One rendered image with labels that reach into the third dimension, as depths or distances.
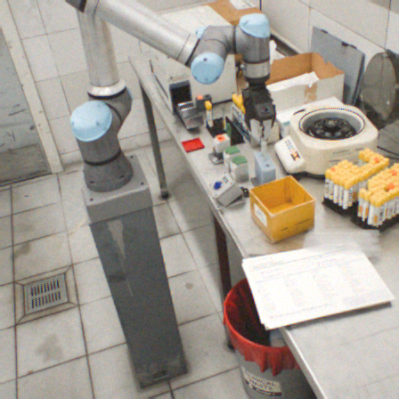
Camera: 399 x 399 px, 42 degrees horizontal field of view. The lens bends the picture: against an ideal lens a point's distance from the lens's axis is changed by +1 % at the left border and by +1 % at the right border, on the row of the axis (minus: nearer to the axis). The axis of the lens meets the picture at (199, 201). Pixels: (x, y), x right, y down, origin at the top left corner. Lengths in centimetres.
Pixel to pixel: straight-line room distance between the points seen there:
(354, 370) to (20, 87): 262
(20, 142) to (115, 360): 166
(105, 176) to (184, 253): 123
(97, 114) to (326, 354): 86
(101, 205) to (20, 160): 200
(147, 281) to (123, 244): 20
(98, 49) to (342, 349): 99
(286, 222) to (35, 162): 239
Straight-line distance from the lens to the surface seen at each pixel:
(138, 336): 197
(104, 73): 153
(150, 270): 175
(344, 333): 121
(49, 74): 333
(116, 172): 153
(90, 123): 146
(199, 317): 238
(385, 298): 127
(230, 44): 140
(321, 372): 115
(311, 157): 159
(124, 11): 129
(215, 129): 187
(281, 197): 150
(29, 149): 346
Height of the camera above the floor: 183
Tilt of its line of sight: 37 degrees down
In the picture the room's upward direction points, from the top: 8 degrees counter-clockwise
